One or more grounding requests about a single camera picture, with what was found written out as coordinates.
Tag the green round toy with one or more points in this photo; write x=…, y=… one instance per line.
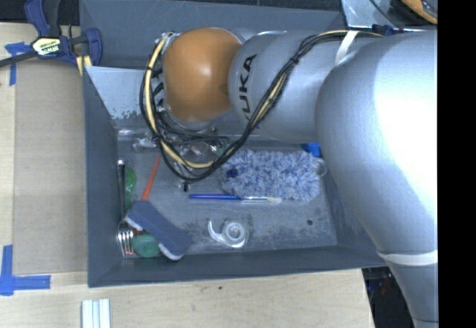
x=145, y=245

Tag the black cylinder on white bracket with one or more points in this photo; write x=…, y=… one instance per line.
x=184, y=187

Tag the silver metal fork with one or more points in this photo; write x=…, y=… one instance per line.
x=121, y=185

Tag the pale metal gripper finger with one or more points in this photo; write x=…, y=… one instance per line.
x=148, y=141
x=138, y=148

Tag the pale wood flat board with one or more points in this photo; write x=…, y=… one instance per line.
x=48, y=170

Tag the blue pen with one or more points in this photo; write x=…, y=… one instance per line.
x=215, y=197

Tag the blue and white fluffy duster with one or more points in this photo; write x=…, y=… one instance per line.
x=271, y=176

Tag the orange thin stick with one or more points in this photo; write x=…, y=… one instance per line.
x=150, y=181

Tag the green toy vegetable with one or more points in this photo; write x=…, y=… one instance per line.
x=130, y=181

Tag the small blue plastic piece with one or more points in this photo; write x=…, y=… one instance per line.
x=312, y=150

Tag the blue and white sponge block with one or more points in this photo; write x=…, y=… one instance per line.
x=160, y=228

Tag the grey metal bin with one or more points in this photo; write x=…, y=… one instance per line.
x=260, y=222

